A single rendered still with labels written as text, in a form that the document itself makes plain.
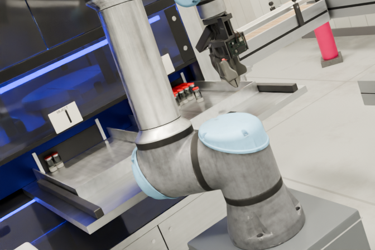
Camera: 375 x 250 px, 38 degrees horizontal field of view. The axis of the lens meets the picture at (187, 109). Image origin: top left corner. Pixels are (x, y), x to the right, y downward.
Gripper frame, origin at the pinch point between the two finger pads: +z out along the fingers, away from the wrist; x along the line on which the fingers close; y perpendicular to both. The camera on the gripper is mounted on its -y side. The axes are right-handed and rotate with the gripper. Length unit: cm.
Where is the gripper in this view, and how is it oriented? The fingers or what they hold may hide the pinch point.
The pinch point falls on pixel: (234, 82)
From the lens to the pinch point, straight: 153.6
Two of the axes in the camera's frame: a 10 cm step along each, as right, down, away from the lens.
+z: 3.5, 8.9, 2.8
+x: 7.6, -4.5, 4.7
